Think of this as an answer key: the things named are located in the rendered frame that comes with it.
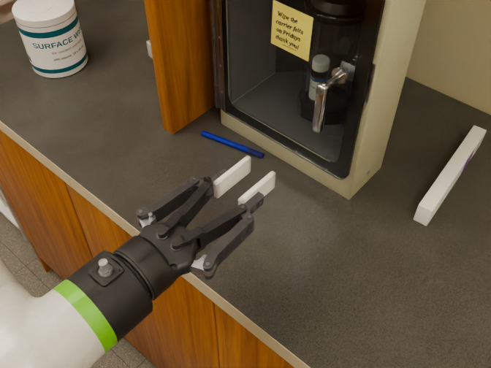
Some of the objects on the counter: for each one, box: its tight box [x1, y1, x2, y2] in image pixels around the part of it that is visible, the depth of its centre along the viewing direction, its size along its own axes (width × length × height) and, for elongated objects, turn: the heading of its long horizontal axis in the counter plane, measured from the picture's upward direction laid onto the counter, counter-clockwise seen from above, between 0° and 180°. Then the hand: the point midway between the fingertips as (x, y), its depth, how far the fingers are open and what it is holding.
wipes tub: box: [12, 0, 88, 78], centre depth 121 cm, size 13×13×15 cm
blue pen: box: [201, 131, 264, 158], centre depth 107 cm, size 1×14×1 cm, turn 62°
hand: (245, 184), depth 73 cm, fingers open, 4 cm apart
